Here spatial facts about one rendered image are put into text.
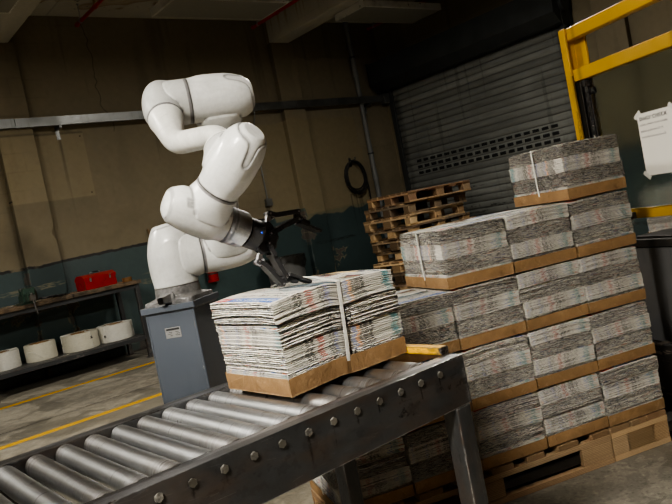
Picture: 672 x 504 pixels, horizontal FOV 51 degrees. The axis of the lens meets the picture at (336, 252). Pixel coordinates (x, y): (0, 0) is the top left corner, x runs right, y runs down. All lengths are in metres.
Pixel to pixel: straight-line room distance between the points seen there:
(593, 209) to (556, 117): 7.02
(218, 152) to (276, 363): 0.49
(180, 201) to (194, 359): 0.96
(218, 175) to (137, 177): 7.83
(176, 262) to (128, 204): 6.84
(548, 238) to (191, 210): 1.63
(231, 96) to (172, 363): 0.94
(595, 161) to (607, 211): 0.21
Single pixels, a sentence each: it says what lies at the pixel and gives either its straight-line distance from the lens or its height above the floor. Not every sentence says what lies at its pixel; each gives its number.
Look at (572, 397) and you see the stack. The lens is 2.95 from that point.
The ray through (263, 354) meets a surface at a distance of 1.67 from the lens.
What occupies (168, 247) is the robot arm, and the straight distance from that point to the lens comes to 2.44.
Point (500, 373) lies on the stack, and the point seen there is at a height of 0.48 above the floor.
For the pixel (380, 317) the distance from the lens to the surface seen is 1.78.
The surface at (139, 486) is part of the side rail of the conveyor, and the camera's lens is 1.31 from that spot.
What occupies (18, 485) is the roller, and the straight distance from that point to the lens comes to 1.56.
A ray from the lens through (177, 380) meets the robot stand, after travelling 2.49.
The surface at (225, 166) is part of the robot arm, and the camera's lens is 1.55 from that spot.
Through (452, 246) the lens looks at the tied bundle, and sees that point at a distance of 2.63.
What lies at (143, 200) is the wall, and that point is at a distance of 9.35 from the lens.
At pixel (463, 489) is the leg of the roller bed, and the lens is 1.82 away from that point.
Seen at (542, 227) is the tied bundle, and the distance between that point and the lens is 2.84.
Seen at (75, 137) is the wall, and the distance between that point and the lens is 9.19.
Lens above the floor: 1.19
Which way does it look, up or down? 3 degrees down
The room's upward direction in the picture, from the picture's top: 11 degrees counter-clockwise
